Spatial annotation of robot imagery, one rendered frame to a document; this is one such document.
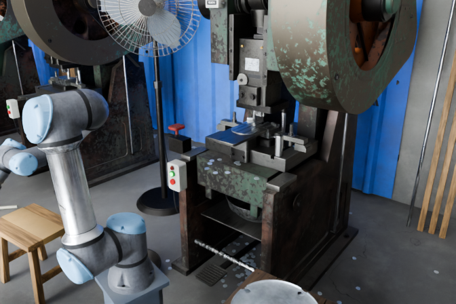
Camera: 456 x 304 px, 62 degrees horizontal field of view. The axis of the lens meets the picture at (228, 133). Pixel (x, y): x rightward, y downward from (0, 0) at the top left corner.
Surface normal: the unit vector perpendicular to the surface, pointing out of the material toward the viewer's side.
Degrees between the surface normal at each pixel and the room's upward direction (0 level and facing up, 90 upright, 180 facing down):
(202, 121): 90
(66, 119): 80
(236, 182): 90
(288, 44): 110
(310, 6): 95
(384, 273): 0
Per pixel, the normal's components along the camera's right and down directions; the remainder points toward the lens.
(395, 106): -0.62, 0.25
